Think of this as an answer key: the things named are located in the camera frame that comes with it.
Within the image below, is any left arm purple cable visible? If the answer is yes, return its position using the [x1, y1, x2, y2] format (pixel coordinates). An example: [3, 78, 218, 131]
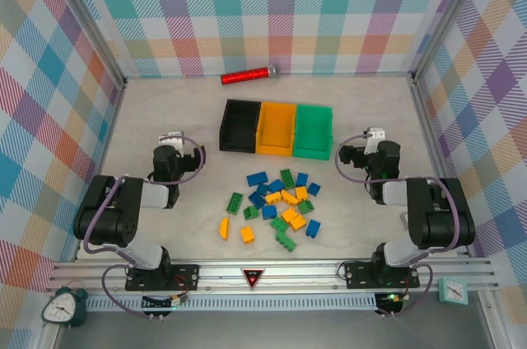
[83, 136, 207, 320]

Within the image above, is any aluminium frame post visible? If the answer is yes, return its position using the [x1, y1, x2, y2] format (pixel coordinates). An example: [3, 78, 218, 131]
[48, 0, 128, 91]
[409, 0, 489, 86]

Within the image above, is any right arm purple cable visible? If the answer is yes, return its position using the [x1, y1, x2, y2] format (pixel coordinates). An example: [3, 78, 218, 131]
[335, 134, 459, 319]

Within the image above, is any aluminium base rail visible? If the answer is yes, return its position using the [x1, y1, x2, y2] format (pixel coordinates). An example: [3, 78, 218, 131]
[47, 257, 500, 293]

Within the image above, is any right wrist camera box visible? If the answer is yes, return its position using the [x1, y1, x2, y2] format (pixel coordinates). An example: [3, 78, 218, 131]
[362, 126, 387, 153]

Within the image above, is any yellow plastic bin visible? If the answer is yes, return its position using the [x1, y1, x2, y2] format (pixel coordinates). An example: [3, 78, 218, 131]
[255, 100, 298, 157]

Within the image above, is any green plastic bin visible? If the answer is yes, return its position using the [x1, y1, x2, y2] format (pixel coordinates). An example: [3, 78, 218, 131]
[291, 104, 333, 161]

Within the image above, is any black connector board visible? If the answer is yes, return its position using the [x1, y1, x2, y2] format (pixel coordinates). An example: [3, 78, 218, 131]
[141, 293, 191, 312]
[373, 291, 408, 314]

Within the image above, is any dark green alarm clock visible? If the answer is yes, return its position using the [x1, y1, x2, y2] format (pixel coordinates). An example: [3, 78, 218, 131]
[40, 281, 90, 328]

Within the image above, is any black plastic bin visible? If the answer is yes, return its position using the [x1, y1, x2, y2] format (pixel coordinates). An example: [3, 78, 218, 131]
[218, 98, 263, 155]

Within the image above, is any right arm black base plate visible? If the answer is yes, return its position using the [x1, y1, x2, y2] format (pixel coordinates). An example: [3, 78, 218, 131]
[343, 260, 421, 291]

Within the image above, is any white slotted cable duct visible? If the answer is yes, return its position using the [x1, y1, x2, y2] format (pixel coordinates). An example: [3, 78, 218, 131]
[84, 293, 378, 313]

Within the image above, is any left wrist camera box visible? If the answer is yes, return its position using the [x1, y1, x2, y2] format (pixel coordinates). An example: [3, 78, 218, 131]
[159, 130, 185, 148]

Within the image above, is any aluminium side rail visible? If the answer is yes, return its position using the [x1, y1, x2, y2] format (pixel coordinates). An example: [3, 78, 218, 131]
[411, 79, 474, 259]

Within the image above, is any mint square clock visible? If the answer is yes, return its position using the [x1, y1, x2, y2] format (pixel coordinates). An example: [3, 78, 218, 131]
[436, 277, 469, 305]

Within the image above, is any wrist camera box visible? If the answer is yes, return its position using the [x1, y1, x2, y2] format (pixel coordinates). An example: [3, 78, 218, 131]
[362, 126, 387, 153]
[159, 130, 185, 148]

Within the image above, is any red glitter toy microphone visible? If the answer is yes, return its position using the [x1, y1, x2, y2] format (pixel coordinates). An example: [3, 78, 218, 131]
[221, 63, 282, 86]

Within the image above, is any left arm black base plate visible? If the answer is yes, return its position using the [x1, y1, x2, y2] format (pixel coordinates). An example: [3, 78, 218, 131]
[124, 263, 201, 292]

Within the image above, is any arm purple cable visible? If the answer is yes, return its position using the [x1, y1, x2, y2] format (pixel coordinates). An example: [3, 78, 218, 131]
[83, 136, 207, 320]
[335, 134, 459, 319]

